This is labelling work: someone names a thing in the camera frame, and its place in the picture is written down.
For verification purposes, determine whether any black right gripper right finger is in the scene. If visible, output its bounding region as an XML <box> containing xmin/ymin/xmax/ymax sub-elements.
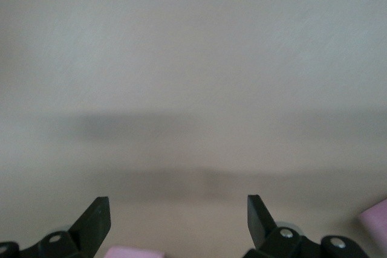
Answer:
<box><xmin>243</xmin><ymin>194</ymin><xmax>368</xmax><ymax>258</ymax></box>

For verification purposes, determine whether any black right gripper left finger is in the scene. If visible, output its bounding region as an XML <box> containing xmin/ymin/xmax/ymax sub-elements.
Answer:
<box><xmin>0</xmin><ymin>196</ymin><xmax>111</xmax><ymax>258</ymax></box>

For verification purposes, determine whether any pink foam cube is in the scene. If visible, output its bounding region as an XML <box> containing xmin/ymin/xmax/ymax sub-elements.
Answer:
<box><xmin>358</xmin><ymin>199</ymin><xmax>387</xmax><ymax>251</ymax></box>
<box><xmin>103</xmin><ymin>245</ymin><xmax>166</xmax><ymax>258</ymax></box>

